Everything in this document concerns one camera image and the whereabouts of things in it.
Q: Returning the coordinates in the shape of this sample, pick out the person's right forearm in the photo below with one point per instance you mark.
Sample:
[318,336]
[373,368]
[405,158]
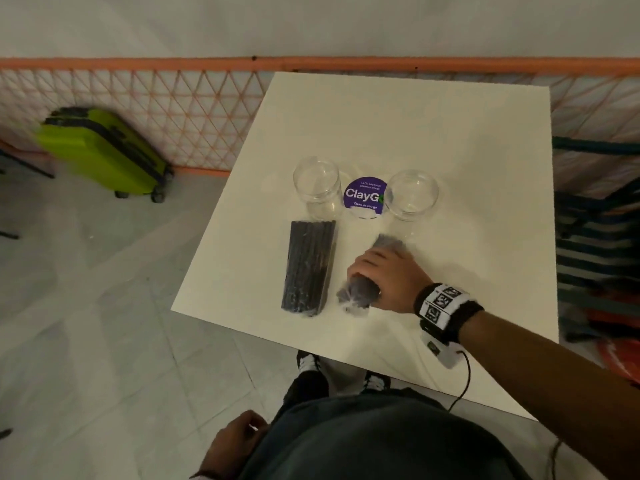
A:
[555,384]

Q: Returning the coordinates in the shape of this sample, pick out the orange mesh fence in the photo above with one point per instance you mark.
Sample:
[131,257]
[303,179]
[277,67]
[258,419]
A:
[150,109]

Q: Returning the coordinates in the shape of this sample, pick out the stack of teal chairs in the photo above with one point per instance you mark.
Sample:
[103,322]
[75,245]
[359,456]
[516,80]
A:
[595,244]

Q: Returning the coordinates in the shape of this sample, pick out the black straw packet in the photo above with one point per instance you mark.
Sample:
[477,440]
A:
[357,292]
[308,267]

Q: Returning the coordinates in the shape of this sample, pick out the person's left hand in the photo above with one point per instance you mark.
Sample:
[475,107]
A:
[232,444]

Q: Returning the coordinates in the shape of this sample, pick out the person's right shoe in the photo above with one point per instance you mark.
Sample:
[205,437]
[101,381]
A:
[376,382]

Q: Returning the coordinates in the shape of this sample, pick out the person's dark clothing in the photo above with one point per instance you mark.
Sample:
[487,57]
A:
[380,439]

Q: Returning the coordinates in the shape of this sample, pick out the person's right hand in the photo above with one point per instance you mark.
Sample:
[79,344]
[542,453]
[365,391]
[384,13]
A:
[392,279]

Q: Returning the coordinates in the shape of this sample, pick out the person's left shoe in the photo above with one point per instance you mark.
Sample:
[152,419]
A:
[307,362]

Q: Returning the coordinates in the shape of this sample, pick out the person's shoe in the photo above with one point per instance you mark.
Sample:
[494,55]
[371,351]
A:
[307,362]
[376,382]

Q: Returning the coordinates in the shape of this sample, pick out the clear plastic cup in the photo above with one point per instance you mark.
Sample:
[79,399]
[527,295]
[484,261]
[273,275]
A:
[411,194]
[318,184]

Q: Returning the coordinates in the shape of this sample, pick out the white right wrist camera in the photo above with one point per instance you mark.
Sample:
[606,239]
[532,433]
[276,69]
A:
[442,349]

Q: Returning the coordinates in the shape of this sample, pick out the lime green suitcase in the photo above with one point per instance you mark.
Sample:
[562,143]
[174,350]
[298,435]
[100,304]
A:
[100,149]

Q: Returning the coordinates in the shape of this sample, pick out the orange bag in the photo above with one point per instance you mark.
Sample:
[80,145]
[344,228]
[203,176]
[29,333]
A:
[622,354]

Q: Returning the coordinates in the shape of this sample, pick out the round purple sticker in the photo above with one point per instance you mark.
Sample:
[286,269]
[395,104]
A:
[362,195]

